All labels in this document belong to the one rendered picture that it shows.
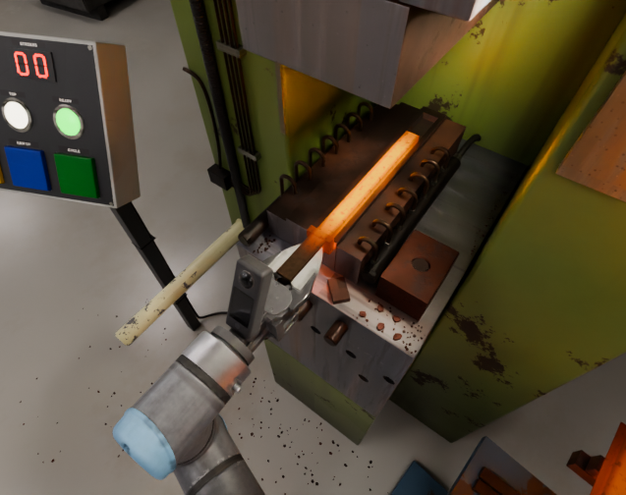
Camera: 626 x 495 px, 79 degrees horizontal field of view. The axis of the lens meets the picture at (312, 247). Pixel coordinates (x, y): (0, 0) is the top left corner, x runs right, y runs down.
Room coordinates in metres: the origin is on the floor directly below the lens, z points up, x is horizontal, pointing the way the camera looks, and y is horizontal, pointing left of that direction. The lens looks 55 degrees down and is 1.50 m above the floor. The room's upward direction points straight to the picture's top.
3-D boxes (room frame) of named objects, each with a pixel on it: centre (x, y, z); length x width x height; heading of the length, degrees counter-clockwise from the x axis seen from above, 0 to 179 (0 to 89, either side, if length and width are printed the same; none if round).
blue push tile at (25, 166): (0.53, 0.53, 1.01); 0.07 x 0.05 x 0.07; 79
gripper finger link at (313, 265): (0.32, 0.00, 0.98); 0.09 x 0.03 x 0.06; 141
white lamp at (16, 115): (0.58, 0.52, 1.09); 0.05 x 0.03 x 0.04; 54
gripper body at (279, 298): (0.24, 0.08, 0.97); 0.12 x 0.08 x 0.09; 144
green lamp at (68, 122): (0.56, 0.42, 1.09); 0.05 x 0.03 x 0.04; 54
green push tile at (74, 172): (0.51, 0.43, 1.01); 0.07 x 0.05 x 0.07; 79
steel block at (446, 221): (0.54, -0.17, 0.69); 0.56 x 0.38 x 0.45; 144
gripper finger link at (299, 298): (0.28, 0.03, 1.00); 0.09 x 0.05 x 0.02; 141
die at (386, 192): (0.56, -0.12, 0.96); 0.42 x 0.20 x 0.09; 144
